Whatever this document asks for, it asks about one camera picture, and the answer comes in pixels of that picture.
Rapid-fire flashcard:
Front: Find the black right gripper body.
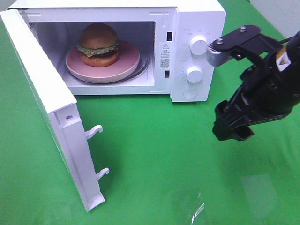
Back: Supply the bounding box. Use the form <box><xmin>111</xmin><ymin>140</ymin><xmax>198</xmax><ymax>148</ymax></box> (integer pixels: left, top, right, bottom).
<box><xmin>229</xmin><ymin>52</ymin><xmax>300</xmax><ymax>122</ymax></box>

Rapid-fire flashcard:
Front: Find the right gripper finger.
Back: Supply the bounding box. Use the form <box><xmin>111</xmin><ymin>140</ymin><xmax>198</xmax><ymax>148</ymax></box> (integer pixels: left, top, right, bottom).
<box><xmin>240</xmin><ymin>65</ymin><xmax>257</xmax><ymax>81</ymax></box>
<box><xmin>212</xmin><ymin>100</ymin><xmax>254</xmax><ymax>141</ymax></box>

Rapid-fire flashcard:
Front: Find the round door release button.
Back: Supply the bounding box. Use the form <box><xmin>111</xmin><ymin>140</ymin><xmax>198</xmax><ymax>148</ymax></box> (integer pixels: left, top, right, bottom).
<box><xmin>183</xmin><ymin>88</ymin><xmax>198</xmax><ymax>99</ymax></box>

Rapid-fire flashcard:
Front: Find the pink plate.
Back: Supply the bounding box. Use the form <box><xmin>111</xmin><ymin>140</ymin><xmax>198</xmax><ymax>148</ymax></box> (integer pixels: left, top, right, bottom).
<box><xmin>66</xmin><ymin>41</ymin><xmax>141</xmax><ymax>84</ymax></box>

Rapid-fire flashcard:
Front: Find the burger with lettuce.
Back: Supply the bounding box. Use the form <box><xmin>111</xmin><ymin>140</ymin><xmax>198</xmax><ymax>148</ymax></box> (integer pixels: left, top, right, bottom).
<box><xmin>77</xmin><ymin>23</ymin><xmax>119</xmax><ymax>68</ymax></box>

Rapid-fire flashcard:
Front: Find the white microwave door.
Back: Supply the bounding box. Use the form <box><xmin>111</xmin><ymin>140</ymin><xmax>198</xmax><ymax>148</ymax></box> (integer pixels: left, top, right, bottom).
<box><xmin>0</xmin><ymin>9</ymin><xmax>110</xmax><ymax>211</ymax></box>

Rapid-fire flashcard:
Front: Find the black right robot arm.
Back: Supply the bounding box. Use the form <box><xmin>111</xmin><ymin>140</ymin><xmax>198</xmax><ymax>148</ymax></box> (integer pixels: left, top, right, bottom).
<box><xmin>209</xmin><ymin>30</ymin><xmax>300</xmax><ymax>141</ymax></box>

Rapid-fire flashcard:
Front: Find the lower white microwave knob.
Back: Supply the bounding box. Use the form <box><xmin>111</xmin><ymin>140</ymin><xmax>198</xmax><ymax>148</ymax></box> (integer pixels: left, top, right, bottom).
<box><xmin>186</xmin><ymin>66</ymin><xmax>203</xmax><ymax>83</ymax></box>

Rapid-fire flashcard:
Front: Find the white microwave knob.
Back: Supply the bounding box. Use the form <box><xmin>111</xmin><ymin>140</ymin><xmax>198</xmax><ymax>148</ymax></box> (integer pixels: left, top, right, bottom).
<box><xmin>189</xmin><ymin>35</ymin><xmax>208</xmax><ymax>56</ymax></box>
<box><xmin>186</xmin><ymin>66</ymin><xmax>203</xmax><ymax>83</ymax></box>

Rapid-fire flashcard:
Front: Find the upper white microwave knob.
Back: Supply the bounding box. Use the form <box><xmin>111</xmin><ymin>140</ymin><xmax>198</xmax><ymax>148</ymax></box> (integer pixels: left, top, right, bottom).
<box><xmin>189</xmin><ymin>35</ymin><xmax>208</xmax><ymax>56</ymax></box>

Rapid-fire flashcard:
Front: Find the clear tape patch right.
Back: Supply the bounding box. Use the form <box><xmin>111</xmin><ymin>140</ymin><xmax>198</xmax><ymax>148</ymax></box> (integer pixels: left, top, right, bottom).
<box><xmin>240</xmin><ymin>173</ymin><xmax>278</xmax><ymax>220</ymax></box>

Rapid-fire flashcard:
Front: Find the clear tape patch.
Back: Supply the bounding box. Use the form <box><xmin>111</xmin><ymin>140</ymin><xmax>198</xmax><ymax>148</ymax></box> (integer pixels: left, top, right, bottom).
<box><xmin>170</xmin><ymin>187</ymin><xmax>208</xmax><ymax>225</ymax></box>
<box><xmin>240</xmin><ymin>173</ymin><xmax>278</xmax><ymax>220</ymax></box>

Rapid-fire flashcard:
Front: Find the clear tape patch centre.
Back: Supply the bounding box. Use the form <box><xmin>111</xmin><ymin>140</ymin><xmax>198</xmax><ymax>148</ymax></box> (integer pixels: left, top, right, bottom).
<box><xmin>170</xmin><ymin>187</ymin><xmax>208</xmax><ymax>225</ymax></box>

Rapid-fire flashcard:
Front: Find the glass microwave turntable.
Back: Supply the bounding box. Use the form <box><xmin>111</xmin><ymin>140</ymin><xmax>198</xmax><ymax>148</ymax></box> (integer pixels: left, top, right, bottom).
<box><xmin>66</xmin><ymin>55</ymin><xmax>150</xmax><ymax>84</ymax></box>

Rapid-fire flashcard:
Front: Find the white microwave oven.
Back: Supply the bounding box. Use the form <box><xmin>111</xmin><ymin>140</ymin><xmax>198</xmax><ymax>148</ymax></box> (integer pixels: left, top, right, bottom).
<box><xmin>0</xmin><ymin>0</ymin><xmax>226</xmax><ymax>102</ymax></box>

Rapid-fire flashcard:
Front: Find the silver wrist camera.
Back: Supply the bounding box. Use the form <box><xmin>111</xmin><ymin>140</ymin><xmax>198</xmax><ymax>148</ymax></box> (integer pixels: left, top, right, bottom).
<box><xmin>206</xmin><ymin>24</ymin><xmax>282</xmax><ymax>68</ymax></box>

